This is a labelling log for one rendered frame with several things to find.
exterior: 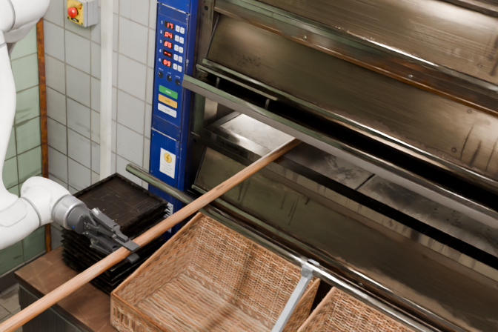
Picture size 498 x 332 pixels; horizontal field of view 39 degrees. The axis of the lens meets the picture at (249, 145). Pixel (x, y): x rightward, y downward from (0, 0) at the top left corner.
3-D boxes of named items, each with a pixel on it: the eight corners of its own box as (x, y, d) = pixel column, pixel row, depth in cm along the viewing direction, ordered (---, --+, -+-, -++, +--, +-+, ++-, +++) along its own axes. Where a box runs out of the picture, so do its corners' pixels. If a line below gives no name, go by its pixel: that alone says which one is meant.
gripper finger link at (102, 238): (86, 230, 198) (85, 233, 199) (113, 253, 194) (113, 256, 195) (96, 224, 201) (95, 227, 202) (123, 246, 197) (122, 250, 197)
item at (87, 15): (80, 15, 275) (80, -9, 270) (98, 23, 271) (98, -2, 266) (65, 20, 270) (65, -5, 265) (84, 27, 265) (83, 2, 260)
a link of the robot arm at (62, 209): (75, 214, 210) (90, 223, 207) (52, 227, 204) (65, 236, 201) (75, 189, 206) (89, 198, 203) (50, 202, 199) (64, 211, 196)
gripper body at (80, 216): (87, 199, 203) (109, 213, 198) (87, 223, 207) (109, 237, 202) (66, 210, 197) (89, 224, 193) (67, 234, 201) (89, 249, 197)
